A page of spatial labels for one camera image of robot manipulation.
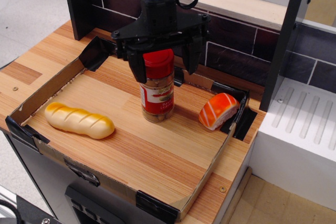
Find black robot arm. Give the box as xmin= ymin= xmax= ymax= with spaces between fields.
xmin=111 ymin=0 xmax=211 ymax=83

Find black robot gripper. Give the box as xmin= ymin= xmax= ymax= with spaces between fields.
xmin=111 ymin=0 xmax=211 ymax=83

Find wooden shelf board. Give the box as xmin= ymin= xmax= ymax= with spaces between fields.
xmin=196 ymin=0 xmax=287 ymax=31

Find basil leaves bottle red lid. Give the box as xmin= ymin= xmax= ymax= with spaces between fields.
xmin=140 ymin=49 xmax=174 ymax=123

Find black vertical post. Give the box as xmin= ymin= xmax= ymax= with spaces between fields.
xmin=259 ymin=0 xmax=310 ymax=112

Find toy salmon nigiri sushi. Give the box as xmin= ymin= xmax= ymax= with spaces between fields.
xmin=198 ymin=93 xmax=240 ymax=131

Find brass screw front right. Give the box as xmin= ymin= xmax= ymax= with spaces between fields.
xmin=219 ymin=186 xmax=226 ymax=193

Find white toy sink unit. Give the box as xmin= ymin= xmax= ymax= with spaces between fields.
xmin=249 ymin=20 xmax=335 ymax=209

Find toy bread loaf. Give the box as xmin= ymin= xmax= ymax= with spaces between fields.
xmin=45 ymin=102 xmax=115 ymax=140

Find black left side panel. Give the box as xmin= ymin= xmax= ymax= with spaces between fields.
xmin=67 ymin=0 xmax=94 ymax=40

